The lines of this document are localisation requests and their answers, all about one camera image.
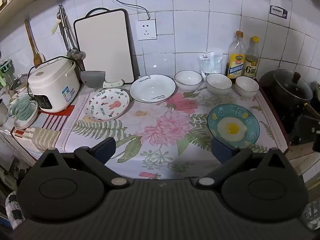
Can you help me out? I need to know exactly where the cooking oil bottle yellow label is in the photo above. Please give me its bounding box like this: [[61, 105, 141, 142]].
[[226, 31, 246, 79]]

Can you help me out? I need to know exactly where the floral tablecloth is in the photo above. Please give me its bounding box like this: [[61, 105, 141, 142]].
[[56, 76, 289, 180]]

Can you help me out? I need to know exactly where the white wall socket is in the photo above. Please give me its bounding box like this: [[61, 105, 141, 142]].
[[136, 19, 157, 41]]

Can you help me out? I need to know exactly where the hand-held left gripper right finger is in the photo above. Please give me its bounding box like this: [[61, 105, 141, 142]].
[[196, 137, 287, 189]]

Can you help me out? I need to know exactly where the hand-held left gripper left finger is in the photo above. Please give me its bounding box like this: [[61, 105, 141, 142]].
[[37, 137, 128, 189]]

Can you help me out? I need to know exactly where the black power cable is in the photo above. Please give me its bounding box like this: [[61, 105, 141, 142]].
[[99, 0, 151, 20]]

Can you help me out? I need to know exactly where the teal fried egg plate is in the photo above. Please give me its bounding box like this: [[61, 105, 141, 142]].
[[207, 104, 260, 148]]

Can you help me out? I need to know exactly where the hanging metal ladle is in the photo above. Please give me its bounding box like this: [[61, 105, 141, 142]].
[[59, 5, 86, 61]]

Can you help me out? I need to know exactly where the white rice cooker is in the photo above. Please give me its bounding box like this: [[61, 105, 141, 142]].
[[27, 56, 81, 113]]

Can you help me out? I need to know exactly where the cleaver with white handle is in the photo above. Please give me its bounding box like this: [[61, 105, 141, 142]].
[[79, 70, 125, 88]]

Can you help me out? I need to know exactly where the clear plastic salt bag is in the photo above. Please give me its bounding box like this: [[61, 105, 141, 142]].
[[199, 52, 223, 77]]

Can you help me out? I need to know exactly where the small glass lid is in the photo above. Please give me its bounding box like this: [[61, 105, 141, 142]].
[[9, 74, 28, 90]]

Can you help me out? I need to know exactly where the dark cookware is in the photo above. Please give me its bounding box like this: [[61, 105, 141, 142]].
[[291, 102, 320, 152]]

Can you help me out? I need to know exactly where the white cutting board dark frame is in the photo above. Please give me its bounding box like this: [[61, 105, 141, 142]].
[[73, 8, 139, 84]]

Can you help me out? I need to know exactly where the white bowl under basket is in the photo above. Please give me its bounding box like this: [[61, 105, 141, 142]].
[[14, 105, 39, 130]]

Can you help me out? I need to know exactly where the vinegar bottle yellow cap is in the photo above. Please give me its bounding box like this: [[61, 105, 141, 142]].
[[244, 36, 260, 80]]

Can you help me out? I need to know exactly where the large white plate black rim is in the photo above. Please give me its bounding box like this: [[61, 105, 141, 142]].
[[129, 74, 177, 103]]

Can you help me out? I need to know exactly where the black pot with glass lid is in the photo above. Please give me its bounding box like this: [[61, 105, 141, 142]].
[[259, 69, 313, 133]]

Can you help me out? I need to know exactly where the wooden spatula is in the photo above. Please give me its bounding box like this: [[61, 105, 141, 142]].
[[24, 19, 45, 67]]

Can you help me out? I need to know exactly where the pink bunny print plate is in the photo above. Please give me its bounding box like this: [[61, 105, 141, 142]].
[[85, 88, 130, 122]]

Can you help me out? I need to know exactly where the white bowl black rim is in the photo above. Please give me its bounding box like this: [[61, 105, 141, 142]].
[[174, 70, 203, 92], [205, 73, 233, 95], [235, 76, 260, 98]]

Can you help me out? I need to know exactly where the hanging utensil cream handle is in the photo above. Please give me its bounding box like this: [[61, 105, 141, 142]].
[[51, 17, 62, 35]]

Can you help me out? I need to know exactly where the green plastic basket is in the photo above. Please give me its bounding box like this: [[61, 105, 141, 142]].
[[11, 97, 38, 120]]

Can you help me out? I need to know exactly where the striped cloth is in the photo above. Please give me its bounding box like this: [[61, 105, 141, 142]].
[[11, 105, 75, 153]]

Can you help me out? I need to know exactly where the wall sticker dark border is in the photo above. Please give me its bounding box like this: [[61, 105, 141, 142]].
[[269, 5, 288, 19]]

